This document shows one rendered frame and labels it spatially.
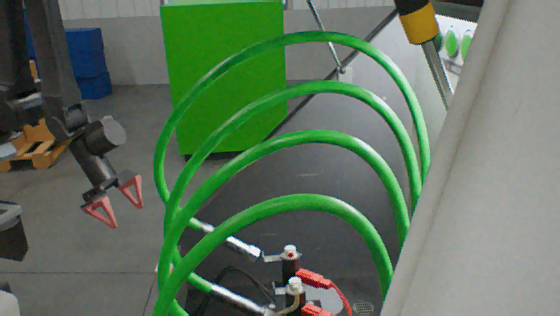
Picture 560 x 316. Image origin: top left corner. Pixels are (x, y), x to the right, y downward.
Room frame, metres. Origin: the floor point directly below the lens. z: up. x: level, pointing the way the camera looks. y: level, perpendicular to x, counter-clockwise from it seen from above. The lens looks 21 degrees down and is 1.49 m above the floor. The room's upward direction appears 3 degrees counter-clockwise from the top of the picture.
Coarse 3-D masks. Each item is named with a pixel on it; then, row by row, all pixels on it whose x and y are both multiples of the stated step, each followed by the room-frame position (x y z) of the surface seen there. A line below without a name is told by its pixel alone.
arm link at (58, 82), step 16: (32, 0) 0.97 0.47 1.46; (48, 0) 0.98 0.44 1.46; (32, 16) 0.98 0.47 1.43; (48, 16) 0.97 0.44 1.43; (32, 32) 0.98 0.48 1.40; (48, 32) 0.97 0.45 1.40; (64, 32) 1.00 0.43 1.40; (48, 48) 0.97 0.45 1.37; (64, 48) 0.99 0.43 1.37; (48, 64) 0.97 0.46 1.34; (64, 64) 0.98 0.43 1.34; (48, 80) 0.97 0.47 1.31; (64, 80) 0.98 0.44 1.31; (48, 96) 0.97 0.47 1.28; (64, 96) 0.97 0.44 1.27; (80, 96) 1.01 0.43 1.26; (48, 112) 0.97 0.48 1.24; (64, 112) 0.96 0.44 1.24; (80, 112) 1.00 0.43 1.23; (48, 128) 0.98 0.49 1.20
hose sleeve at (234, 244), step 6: (204, 222) 0.60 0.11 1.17; (204, 228) 0.59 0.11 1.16; (210, 228) 0.59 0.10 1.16; (204, 234) 0.59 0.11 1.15; (228, 240) 0.59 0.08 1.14; (234, 240) 0.59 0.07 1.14; (240, 240) 0.60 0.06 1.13; (228, 246) 0.59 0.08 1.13; (234, 246) 0.59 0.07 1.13; (240, 246) 0.59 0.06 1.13; (246, 246) 0.60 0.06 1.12; (240, 252) 0.59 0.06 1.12; (246, 252) 0.59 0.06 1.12
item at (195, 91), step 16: (304, 32) 0.60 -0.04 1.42; (320, 32) 0.60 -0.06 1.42; (336, 32) 0.60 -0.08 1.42; (256, 48) 0.59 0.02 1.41; (272, 48) 0.60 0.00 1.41; (368, 48) 0.60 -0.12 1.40; (224, 64) 0.59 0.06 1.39; (384, 64) 0.60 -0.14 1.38; (208, 80) 0.59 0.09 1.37; (400, 80) 0.60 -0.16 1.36; (192, 96) 0.59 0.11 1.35; (176, 112) 0.59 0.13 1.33; (416, 112) 0.60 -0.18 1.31; (416, 128) 0.61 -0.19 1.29; (160, 144) 0.59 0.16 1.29; (160, 160) 0.59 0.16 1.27; (160, 176) 0.59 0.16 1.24; (160, 192) 0.59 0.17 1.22; (192, 224) 0.59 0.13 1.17
